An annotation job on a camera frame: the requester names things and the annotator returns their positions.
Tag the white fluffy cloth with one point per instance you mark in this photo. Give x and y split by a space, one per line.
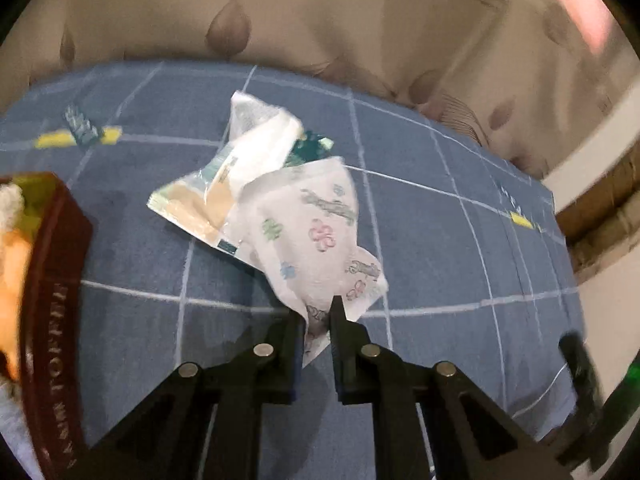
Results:
7 207

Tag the clear white wipes packet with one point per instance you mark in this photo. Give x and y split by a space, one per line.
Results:
235 170

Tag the floral tissue pack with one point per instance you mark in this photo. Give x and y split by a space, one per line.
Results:
310 240

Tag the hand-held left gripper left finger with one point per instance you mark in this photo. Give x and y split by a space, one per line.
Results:
295 355

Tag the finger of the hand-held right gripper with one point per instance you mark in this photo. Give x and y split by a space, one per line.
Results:
582 390

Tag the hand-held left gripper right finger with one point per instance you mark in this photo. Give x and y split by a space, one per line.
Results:
340 355

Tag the dark green packet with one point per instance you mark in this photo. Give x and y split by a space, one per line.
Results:
307 147

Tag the blue checked bed sheet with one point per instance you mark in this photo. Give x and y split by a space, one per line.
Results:
450 285

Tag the wooden headboard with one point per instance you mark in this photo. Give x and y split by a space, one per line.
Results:
600 205

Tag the red tin box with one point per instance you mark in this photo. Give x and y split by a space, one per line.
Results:
55 310

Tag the beige leaf print curtain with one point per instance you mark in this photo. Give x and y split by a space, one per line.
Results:
350 25

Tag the orange plush toy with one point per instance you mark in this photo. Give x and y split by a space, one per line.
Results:
12 300

